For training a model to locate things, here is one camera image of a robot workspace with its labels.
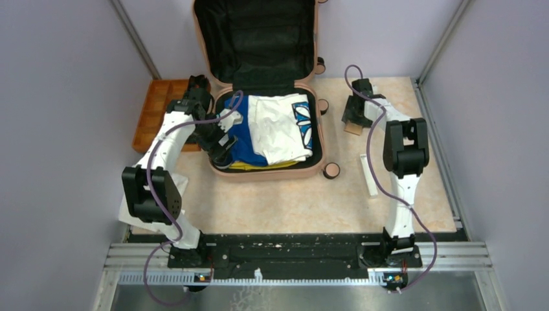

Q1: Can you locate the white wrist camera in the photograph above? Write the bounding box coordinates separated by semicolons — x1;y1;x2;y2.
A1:
370;88;386;100
218;109;243;132

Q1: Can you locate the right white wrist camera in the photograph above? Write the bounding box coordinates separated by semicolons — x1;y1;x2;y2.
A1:
370;88;386;100

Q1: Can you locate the yellow cloth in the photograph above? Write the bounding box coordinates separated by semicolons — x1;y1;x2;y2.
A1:
229;161;299;171

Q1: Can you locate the white tube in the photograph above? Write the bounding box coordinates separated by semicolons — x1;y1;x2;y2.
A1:
360;154;378;198

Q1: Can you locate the pink suitcase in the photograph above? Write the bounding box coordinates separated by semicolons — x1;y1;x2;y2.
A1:
193;1;341;181

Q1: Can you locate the wooden compartment tray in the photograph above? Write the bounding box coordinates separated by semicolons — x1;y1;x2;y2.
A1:
132;79;188;154

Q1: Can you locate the small brown square box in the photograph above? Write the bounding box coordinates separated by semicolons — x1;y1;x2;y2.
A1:
344;122;363;136

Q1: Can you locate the rolled dark tie top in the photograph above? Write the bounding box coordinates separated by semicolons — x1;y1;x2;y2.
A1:
186;75;211;92

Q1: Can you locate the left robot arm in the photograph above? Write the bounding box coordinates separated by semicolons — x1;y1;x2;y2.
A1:
122;87;244;268

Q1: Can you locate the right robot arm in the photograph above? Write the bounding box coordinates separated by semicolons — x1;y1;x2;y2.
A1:
347;78;429;267

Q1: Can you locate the blue towel cloth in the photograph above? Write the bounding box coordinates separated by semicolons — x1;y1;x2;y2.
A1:
224;95;268;166

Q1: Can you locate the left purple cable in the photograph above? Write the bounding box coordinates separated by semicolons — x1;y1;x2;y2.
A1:
142;89;245;307

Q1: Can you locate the blue white shirt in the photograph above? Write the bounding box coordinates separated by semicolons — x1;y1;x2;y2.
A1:
247;93;313;165

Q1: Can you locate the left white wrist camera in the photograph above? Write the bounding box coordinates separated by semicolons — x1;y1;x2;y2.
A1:
218;109;243;132

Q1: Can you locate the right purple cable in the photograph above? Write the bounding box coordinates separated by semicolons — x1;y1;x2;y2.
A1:
344;64;438;294

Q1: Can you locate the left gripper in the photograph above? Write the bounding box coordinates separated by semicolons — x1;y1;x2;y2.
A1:
193;113;238;164

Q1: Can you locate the purple cable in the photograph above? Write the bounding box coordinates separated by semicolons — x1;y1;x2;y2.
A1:
344;64;438;294
142;89;245;307

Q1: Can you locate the aluminium rail frame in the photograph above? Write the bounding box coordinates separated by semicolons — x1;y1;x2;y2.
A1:
94;242;508;310

